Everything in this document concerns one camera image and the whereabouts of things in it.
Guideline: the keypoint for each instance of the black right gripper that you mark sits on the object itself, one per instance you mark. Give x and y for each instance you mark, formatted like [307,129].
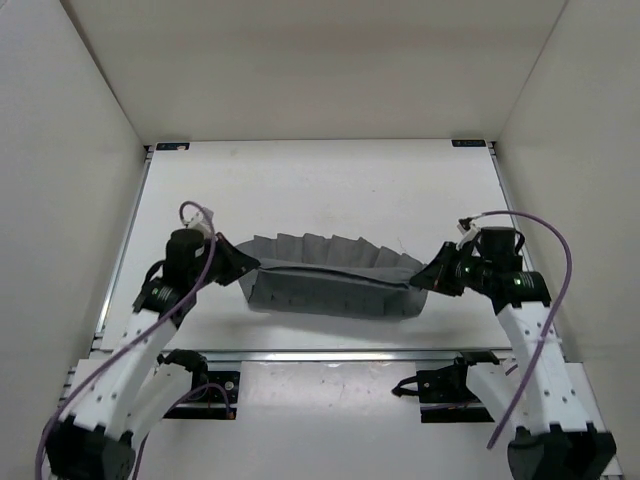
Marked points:
[435,277]

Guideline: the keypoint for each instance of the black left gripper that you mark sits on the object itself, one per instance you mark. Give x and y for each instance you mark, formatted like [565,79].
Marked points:
[239,261]

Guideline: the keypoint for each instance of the grey pleated skirt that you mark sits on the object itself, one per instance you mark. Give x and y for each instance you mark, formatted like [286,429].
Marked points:
[336,276]

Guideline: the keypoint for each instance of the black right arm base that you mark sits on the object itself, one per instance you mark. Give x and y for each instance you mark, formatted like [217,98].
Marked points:
[442,393]

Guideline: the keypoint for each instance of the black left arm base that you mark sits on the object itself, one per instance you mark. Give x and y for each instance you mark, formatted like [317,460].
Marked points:
[214,393]

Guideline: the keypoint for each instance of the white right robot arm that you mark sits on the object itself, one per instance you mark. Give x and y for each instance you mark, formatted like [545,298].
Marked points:
[554,437]

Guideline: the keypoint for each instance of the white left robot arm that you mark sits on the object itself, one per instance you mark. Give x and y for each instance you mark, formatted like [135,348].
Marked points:
[97,431]

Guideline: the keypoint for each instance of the blue label right corner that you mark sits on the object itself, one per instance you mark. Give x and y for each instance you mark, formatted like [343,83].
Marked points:
[468,143]

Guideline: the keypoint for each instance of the blue label corner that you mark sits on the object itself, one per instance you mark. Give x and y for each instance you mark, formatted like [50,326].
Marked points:
[172,146]
[468,143]

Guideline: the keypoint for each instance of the blue label left corner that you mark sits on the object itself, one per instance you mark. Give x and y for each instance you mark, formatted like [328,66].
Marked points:
[172,146]

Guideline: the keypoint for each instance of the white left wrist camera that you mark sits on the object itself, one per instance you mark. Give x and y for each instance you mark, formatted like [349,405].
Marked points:
[201,220]

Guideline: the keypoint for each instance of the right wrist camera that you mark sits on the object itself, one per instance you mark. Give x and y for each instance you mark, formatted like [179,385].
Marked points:
[467,227]

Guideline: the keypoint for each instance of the aluminium front table rail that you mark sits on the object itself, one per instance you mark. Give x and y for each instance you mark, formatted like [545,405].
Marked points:
[331,356]

